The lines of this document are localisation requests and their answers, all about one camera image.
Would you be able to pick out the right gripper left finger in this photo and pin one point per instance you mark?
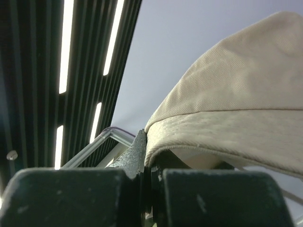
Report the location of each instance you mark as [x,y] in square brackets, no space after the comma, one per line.
[130,164]

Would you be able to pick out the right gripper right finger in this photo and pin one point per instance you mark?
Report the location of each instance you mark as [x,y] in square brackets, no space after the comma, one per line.
[160,164]

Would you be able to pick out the beige bucket hat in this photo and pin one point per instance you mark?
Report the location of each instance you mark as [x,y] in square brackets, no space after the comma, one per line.
[240,102]

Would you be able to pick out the ceiling light strips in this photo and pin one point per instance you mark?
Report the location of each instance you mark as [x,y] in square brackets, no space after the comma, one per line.
[82,84]

